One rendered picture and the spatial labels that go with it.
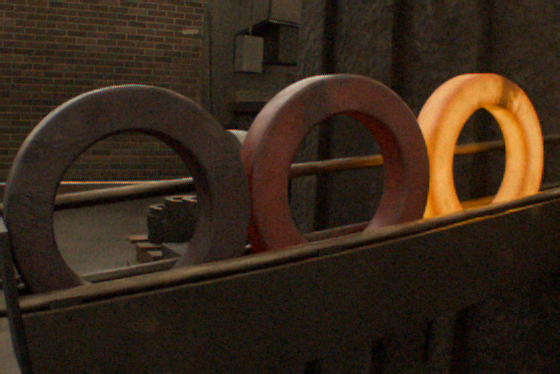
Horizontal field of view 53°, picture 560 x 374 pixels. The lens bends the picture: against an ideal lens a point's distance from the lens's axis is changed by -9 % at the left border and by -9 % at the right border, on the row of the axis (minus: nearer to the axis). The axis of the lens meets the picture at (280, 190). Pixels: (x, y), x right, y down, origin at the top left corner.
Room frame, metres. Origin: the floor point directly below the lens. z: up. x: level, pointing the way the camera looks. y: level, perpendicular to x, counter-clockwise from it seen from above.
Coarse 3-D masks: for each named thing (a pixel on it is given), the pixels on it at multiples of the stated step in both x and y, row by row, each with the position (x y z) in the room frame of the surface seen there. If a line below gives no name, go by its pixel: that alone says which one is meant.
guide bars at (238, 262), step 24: (552, 192) 0.63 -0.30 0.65; (432, 216) 0.54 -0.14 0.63; (456, 216) 0.54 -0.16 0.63; (480, 216) 0.56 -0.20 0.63; (336, 240) 0.47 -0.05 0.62; (360, 240) 0.48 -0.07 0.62; (384, 240) 0.50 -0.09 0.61; (216, 264) 0.42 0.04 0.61; (240, 264) 0.43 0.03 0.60; (264, 264) 0.44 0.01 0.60; (72, 288) 0.37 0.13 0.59; (96, 288) 0.37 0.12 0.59; (120, 288) 0.38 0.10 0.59; (144, 288) 0.39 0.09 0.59; (24, 312) 0.35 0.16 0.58
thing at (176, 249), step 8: (232, 136) 1.86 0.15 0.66; (240, 136) 1.85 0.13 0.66; (240, 144) 1.82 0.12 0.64; (288, 184) 1.82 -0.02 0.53; (288, 192) 1.82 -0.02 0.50; (288, 200) 1.82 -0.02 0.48; (168, 248) 2.15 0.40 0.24; (176, 248) 2.12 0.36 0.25; (184, 248) 2.13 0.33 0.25; (168, 256) 2.14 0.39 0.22; (176, 256) 2.07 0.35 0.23
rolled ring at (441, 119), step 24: (432, 96) 0.59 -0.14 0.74; (456, 96) 0.57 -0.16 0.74; (480, 96) 0.58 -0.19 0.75; (504, 96) 0.60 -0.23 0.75; (432, 120) 0.56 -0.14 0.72; (456, 120) 0.57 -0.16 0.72; (504, 120) 0.63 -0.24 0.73; (528, 120) 0.62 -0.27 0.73; (432, 144) 0.55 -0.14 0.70; (528, 144) 0.62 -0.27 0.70; (432, 168) 0.55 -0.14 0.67; (528, 168) 0.63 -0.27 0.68; (432, 192) 0.55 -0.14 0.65; (504, 192) 0.64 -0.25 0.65; (528, 192) 0.63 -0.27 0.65
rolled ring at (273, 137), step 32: (288, 96) 0.48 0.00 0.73; (320, 96) 0.49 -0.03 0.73; (352, 96) 0.50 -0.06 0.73; (384, 96) 0.52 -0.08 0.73; (256, 128) 0.48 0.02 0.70; (288, 128) 0.47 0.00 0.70; (384, 128) 0.52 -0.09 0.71; (416, 128) 0.54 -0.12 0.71; (256, 160) 0.46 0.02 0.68; (288, 160) 0.47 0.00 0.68; (384, 160) 0.55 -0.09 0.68; (416, 160) 0.54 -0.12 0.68; (256, 192) 0.46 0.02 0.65; (384, 192) 0.56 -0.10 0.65; (416, 192) 0.54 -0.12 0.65; (256, 224) 0.46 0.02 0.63; (288, 224) 0.47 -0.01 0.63; (384, 224) 0.53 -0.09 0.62
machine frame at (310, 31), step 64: (320, 0) 1.26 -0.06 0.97; (384, 0) 1.08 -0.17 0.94; (448, 0) 0.98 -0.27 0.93; (512, 0) 0.87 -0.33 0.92; (320, 64) 1.25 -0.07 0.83; (384, 64) 1.08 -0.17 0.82; (448, 64) 0.98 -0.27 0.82; (512, 64) 0.86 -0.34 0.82; (320, 128) 1.25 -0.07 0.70; (320, 192) 1.26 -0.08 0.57; (448, 320) 0.90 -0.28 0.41; (512, 320) 0.83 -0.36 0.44
